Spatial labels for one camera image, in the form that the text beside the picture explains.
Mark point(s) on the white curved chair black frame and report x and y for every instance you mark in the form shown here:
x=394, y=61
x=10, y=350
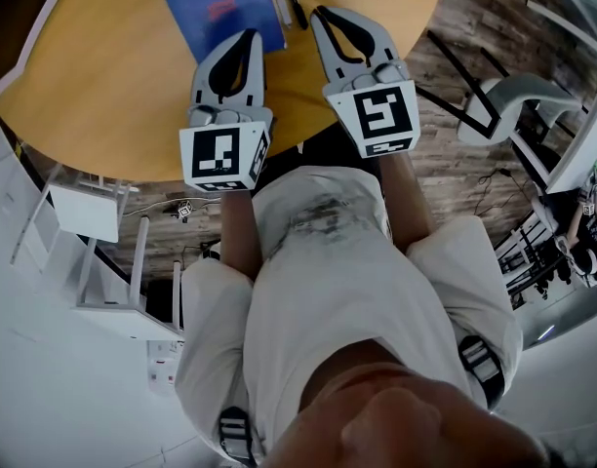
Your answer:
x=532, y=93

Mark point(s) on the person's neck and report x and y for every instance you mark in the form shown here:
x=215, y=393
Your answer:
x=359, y=368

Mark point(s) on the white square stool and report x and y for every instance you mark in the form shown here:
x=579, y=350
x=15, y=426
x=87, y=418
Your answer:
x=86, y=212

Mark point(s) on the black metal stand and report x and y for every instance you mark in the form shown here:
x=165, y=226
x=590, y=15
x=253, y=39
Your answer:
x=528, y=261

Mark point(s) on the small printed tracker cube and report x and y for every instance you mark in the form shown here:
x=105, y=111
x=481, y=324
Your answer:
x=184, y=209

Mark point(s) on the white table with legs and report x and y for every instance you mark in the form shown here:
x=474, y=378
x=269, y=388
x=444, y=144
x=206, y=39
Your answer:
x=128, y=320

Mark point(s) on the round wooden table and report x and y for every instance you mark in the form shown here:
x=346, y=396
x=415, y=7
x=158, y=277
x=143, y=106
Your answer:
x=108, y=105

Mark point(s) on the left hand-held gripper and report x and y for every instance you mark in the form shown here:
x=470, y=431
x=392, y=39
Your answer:
x=215, y=156

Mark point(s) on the person's white t-shirt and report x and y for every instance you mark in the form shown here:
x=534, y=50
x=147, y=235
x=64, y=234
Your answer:
x=337, y=285

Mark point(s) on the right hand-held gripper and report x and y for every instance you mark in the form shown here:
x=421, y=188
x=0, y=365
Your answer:
x=381, y=115

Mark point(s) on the person's right forearm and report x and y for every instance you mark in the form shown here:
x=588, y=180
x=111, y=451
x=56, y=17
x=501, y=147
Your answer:
x=408, y=203

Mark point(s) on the person's face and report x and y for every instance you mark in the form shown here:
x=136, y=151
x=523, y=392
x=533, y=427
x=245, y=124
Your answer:
x=401, y=437

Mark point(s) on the black marker pen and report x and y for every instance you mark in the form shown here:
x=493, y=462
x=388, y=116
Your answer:
x=296, y=5

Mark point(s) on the person's left forearm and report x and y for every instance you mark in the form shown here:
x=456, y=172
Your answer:
x=240, y=234

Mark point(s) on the person's black trousers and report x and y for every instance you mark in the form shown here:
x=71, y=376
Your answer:
x=323, y=149

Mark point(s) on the white wall socket panel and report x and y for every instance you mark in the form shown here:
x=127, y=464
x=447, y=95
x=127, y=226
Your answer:
x=162, y=368

